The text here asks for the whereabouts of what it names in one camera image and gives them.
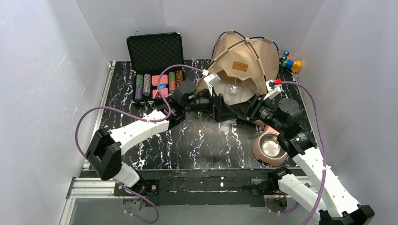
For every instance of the clear plastic water bottle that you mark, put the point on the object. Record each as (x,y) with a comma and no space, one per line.
(232,94)

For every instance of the black poker chip case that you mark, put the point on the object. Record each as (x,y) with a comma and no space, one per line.
(150,55)

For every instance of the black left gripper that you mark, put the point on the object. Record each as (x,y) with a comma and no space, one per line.
(218,107)

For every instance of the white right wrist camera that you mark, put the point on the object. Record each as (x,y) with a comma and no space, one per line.
(274,88)

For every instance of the steel bowl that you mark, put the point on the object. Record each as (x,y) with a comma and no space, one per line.
(271,148)

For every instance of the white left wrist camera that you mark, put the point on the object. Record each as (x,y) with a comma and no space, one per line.
(210,80)

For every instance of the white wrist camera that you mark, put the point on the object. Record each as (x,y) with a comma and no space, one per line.
(210,80)
(274,88)

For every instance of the colourful toy block car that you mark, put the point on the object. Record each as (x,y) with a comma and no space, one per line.
(287,62)

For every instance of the tan fabric pet tent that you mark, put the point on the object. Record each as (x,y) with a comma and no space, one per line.
(244,65)

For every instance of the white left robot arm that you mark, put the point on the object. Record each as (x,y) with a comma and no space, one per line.
(106,148)

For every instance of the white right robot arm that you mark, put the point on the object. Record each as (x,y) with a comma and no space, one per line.
(333,203)

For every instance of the pink double pet bowl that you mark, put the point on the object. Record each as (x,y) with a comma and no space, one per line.
(268,133)

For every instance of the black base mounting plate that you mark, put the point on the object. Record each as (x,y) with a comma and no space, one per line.
(208,187)

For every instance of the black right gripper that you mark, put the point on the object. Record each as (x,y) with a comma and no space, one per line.
(251,106)

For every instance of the white fluffy cushion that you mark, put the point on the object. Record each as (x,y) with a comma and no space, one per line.
(249,88)

